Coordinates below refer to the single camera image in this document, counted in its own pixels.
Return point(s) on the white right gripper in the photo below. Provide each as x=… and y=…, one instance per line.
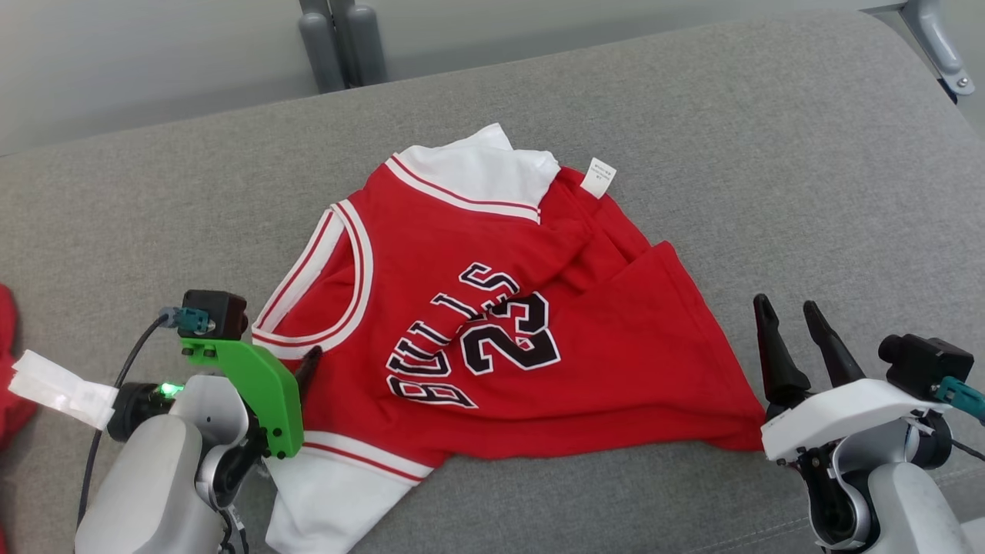
x=846, y=415

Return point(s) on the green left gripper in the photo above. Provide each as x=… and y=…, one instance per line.
x=277, y=400

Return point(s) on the red Bulls jersey white sleeves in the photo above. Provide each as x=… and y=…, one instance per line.
x=616, y=346

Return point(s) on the red shorts with white stripe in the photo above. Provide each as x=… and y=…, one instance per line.
x=9, y=323

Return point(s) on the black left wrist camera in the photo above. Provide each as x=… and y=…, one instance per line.
x=219, y=312

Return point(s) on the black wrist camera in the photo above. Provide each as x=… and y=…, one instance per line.
x=219, y=312
x=923, y=362

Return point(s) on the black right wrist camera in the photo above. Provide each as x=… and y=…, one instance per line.
x=923, y=362

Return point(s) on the grey straight partition post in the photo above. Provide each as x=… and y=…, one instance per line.
x=365, y=46
x=322, y=54

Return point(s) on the grey bolted-foot partition post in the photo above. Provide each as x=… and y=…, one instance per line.
x=935, y=38

